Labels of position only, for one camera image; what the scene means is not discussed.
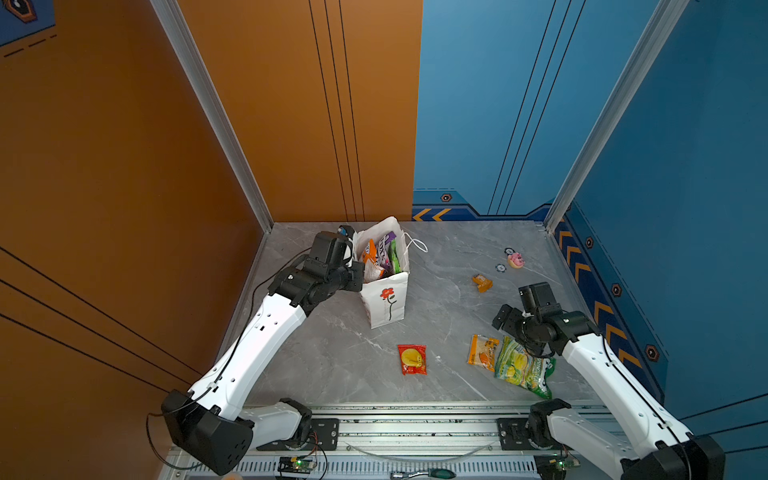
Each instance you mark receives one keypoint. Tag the green handled screwdriver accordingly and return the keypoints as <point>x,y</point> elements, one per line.
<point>431,473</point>

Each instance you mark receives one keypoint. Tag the long orange snack packet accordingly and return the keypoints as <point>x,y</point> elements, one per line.
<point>373,271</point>

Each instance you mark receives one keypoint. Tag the left green circuit board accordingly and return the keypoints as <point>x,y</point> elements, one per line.
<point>297,467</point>

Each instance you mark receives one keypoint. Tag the right aluminium corner post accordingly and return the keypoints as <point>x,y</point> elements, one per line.
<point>652,40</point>

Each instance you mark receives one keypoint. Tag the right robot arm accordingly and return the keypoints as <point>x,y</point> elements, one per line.
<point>657,445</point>

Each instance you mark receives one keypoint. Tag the left aluminium corner post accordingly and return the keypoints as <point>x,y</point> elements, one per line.
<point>177,31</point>

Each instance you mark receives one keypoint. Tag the green Lays chips bag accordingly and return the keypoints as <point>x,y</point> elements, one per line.
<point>394,258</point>

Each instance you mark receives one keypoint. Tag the Fox's berries candy bag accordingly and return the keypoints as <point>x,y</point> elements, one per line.
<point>382,250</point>

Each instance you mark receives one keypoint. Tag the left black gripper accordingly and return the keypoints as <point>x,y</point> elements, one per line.
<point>356,269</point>

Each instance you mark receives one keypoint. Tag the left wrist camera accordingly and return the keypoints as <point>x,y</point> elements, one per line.
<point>347,231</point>

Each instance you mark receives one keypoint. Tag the white paper bag with flower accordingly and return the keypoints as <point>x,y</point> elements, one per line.
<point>385,298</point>

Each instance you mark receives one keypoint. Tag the green yellow snack bag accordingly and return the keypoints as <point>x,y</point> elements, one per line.
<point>516,366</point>

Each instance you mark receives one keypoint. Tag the aluminium rail frame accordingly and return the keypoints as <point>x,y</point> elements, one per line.
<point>377,439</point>

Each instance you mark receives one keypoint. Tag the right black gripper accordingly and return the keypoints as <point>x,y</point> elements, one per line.
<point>512,315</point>

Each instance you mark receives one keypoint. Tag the tiny orange candy packet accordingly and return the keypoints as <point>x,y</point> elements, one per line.
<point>482,282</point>

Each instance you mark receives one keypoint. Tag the right circuit board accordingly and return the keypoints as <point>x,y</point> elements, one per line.
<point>555,468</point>

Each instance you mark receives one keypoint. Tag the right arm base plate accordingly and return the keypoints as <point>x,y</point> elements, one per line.
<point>514,435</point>

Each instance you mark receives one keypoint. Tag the aluminium corner post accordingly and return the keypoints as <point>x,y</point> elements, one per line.
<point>177,31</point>
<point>652,40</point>

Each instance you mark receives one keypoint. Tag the red yellow snack packet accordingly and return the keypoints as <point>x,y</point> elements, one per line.
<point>412,359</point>

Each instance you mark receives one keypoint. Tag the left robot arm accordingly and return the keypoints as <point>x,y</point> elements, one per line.
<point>208,421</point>

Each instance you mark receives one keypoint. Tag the pink toy keychain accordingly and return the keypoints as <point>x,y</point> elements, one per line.
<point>514,260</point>

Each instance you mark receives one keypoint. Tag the small orange snack packet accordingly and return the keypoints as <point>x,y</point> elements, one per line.
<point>482,352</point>

